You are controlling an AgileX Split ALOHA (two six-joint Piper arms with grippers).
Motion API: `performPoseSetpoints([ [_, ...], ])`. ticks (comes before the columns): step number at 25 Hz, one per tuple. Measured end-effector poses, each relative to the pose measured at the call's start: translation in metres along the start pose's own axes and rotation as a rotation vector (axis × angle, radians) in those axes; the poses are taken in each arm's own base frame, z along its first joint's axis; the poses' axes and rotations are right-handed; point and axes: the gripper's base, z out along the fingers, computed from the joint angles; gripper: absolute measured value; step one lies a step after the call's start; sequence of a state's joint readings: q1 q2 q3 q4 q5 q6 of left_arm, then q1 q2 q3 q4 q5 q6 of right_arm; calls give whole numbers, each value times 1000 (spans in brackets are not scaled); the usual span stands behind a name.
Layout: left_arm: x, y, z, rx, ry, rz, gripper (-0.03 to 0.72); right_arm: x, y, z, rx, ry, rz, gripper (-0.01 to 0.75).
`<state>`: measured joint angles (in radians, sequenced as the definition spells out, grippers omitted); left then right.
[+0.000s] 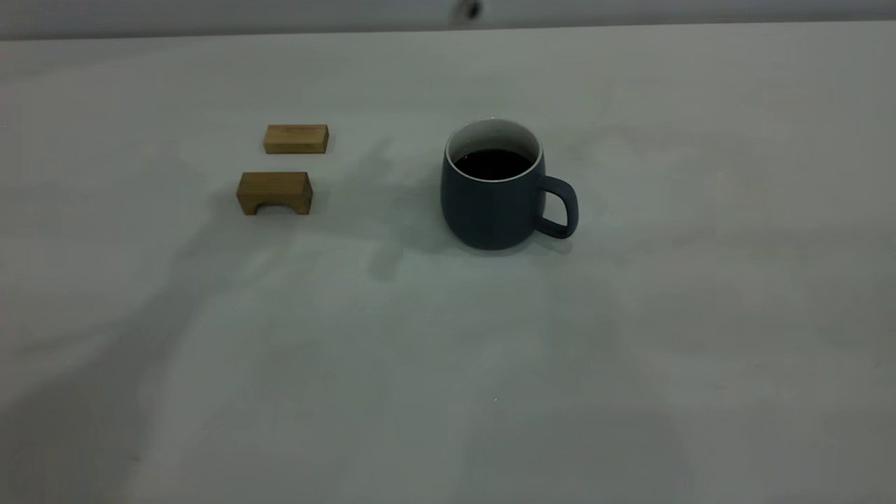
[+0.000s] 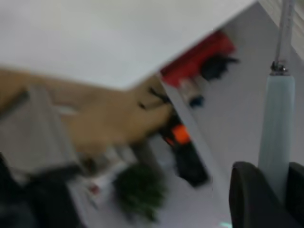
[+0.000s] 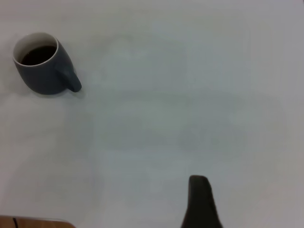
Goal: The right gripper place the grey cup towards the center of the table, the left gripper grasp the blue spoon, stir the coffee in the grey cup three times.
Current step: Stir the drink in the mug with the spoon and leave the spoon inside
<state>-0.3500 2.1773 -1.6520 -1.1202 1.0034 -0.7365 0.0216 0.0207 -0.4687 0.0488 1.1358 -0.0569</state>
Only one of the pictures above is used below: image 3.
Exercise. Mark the dark grey ceramic mug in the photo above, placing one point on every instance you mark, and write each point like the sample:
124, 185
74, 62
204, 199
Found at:
45, 78

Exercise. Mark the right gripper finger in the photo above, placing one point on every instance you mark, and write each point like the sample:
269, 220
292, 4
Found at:
200, 204

